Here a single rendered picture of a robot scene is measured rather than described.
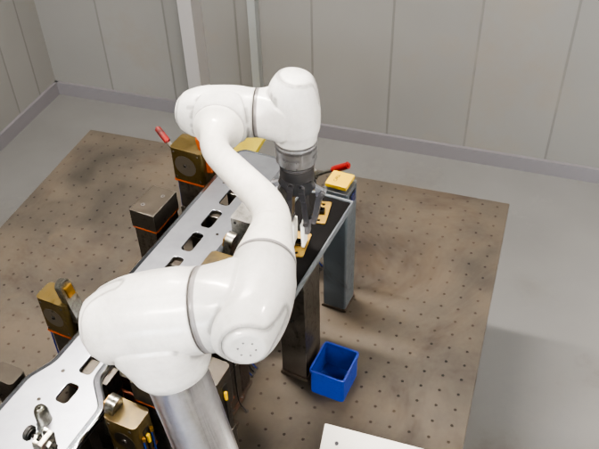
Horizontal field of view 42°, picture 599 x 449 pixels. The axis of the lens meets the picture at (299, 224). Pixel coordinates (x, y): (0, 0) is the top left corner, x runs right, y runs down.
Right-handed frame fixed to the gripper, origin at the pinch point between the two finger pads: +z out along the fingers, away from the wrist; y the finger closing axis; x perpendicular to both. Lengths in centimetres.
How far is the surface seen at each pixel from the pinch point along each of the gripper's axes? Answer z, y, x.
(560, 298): 120, 78, 114
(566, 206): 120, 79, 176
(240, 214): 9.1, -19.4, 12.4
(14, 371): 21, -57, -39
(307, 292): 17.7, 2.3, -2.0
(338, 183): 4.1, 3.4, 24.4
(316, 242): 4.1, 3.7, 1.6
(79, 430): 20, -34, -50
